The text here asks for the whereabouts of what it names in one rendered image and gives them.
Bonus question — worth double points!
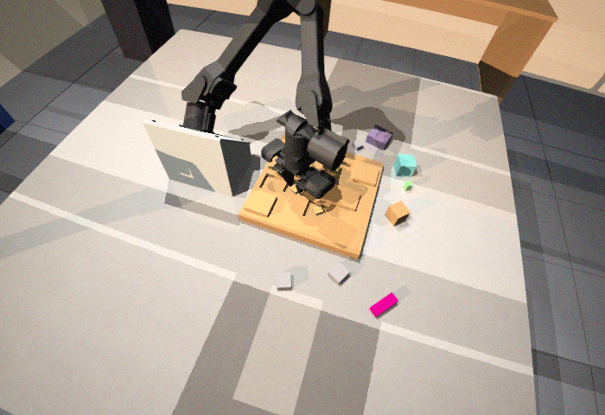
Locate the magenta rectangular block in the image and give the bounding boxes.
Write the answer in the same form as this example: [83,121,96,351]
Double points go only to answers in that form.
[369,292,398,316]

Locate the teal cube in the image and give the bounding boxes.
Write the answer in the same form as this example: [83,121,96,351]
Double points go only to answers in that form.
[394,154,417,176]

